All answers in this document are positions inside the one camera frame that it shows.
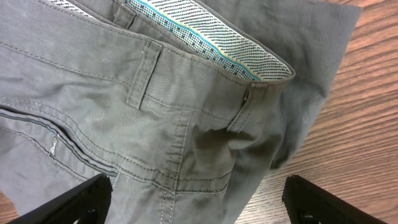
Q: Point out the grey shorts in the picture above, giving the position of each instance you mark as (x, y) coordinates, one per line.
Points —
(185, 105)

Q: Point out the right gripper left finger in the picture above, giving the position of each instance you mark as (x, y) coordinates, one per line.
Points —
(87, 203)

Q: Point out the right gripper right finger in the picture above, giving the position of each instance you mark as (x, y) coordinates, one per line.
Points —
(307, 203)

